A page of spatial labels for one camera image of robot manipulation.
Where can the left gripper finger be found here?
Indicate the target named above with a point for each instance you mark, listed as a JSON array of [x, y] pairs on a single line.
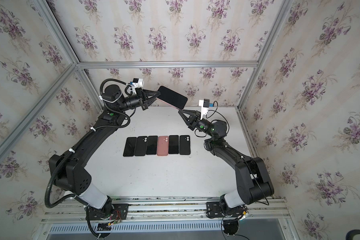
[[149, 101], [149, 93]]

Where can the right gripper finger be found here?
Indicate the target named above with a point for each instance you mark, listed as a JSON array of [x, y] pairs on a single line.
[[192, 112], [186, 118]]

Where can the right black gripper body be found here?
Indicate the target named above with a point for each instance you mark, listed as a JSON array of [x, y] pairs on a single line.
[[192, 119]]

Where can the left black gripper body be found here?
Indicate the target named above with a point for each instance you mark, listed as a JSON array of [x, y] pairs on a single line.
[[142, 98]]

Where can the pink-cased phone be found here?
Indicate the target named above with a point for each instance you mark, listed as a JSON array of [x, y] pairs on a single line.
[[172, 98], [152, 144]]

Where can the pink phone case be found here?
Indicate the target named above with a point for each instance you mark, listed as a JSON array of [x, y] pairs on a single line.
[[163, 146]]

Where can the black phone case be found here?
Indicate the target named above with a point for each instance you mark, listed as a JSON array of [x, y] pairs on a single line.
[[141, 146]]

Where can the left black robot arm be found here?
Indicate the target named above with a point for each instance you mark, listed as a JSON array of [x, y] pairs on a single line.
[[69, 178]]

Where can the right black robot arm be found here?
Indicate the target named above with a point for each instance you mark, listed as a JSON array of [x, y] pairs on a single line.
[[252, 178]]

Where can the white vented grille strip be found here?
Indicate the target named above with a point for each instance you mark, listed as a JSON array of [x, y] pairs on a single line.
[[138, 227]]

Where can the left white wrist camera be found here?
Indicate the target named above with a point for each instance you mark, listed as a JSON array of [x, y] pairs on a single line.
[[137, 83]]

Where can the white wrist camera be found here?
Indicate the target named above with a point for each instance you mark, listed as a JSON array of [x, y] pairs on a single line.
[[205, 105], [137, 83]]

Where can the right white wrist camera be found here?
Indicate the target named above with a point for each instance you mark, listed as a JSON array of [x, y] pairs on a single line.
[[205, 105]]

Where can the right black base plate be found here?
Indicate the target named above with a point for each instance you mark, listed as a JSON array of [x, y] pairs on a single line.
[[220, 210]]

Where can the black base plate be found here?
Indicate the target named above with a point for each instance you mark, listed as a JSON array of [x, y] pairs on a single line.
[[111, 212], [220, 210]]

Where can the aluminium rail base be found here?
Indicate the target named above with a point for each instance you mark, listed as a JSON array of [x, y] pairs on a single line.
[[168, 209]]

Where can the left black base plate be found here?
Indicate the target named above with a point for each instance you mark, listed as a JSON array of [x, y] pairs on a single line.
[[111, 212]]

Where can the aluminium frame cage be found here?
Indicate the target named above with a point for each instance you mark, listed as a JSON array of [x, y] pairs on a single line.
[[78, 67]]

